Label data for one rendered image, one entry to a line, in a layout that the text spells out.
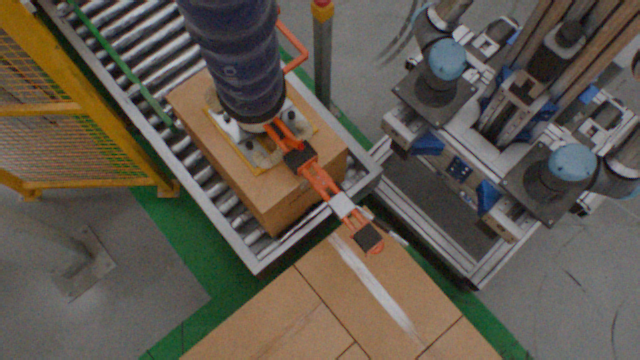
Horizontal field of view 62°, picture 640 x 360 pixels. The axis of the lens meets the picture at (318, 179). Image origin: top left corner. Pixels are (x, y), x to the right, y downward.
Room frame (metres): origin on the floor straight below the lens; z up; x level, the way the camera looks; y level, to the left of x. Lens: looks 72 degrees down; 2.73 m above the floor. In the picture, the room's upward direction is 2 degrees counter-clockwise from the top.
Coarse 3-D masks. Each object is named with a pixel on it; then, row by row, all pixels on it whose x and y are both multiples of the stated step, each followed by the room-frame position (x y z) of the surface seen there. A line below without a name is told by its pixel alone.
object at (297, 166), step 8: (304, 144) 0.67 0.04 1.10; (288, 152) 0.64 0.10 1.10; (296, 152) 0.64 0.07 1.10; (304, 152) 0.64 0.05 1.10; (312, 152) 0.64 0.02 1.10; (288, 160) 0.61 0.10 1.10; (296, 160) 0.61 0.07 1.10; (304, 160) 0.61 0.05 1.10; (312, 160) 0.61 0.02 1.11; (296, 168) 0.58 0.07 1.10
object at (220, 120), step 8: (208, 104) 0.89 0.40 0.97; (208, 112) 0.86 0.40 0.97; (224, 112) 0.85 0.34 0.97; (216, 120) 0.82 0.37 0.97; (224, 120) 0.81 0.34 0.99; (232, 120) 0.82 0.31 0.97; (216, 128) 0.80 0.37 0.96; (224, 128) 0.79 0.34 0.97; (224, 136) 0.76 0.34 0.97; (232, 144) 0.73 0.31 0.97; (240, 144) 0.72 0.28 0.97; (248, 144) 0.71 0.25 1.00; (256, 144) 0.72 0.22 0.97; (264, 144) 0.72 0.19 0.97; (240, 152) 0.70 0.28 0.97; (248, 152) 0.69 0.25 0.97; (264, 152) 0.69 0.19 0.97; (248, 160) 0.66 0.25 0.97; (256, 168) 0.63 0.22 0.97; (264, 168) 0.63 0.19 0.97; (256, 176) 0.61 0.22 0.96
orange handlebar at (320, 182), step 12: (276, 24) 1.15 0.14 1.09; (288, 36) 1.09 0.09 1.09; (300, 48) 1.04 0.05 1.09; (300, 60) 0.99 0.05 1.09; (288, 72) 0.95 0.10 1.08; (276, 120) 0.76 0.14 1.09; (288, 132) 0.72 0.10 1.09; (312, 180) 0.54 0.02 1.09; (324, 180) 0.54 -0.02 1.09; (324, 192) 0.50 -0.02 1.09; (336, 192) 0.50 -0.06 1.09; (360, 216) 0.42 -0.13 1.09; (348, 228) 0.38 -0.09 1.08; (372, 252) 0.30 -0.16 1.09
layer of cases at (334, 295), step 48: (336, 240) 0.45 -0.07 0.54; (288, 288) 0.26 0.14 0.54; (336, 288) 0.25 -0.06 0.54; (384, 288) 0.25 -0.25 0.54; (432, 288) 0.24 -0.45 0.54; (240, 336) 0.08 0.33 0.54; (288, 336) 0.07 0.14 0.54; (336, 336) 0.07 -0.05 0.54; (384, 336) 0.06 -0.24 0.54; (432, 336) 0.06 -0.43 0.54; (480, 336) 0.05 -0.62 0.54
